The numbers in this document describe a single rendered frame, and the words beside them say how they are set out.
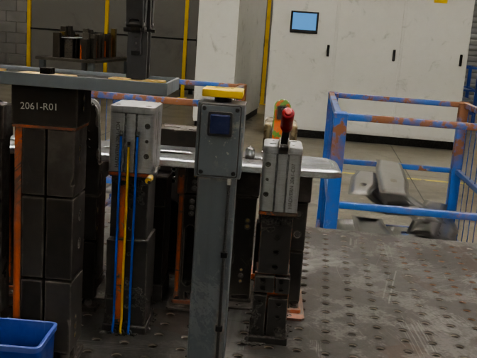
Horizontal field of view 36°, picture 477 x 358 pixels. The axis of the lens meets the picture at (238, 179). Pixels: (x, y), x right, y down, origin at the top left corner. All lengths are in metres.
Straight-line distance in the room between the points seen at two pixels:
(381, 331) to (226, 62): 7.88
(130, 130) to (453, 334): 0.74
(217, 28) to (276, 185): 7.99
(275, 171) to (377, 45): 7.95
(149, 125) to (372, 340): 0.57
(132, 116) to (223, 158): 0.23
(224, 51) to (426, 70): 2.49
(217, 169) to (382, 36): 8.13
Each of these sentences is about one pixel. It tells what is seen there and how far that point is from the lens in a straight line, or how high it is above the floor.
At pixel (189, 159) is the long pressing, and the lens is 1.37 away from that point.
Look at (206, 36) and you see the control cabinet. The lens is 9.23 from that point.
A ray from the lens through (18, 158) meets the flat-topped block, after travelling 1.14.
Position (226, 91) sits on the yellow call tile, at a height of 1.16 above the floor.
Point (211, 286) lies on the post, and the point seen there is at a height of 0.86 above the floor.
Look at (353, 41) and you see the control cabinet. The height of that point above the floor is 1.23.
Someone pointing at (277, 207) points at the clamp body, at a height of 0.95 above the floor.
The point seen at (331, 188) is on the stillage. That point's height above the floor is 0.62.
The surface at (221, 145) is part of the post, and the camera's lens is 1.07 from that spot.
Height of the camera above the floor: 1.24
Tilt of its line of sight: 11 degrees down
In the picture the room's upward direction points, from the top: 4 degrees clockwise
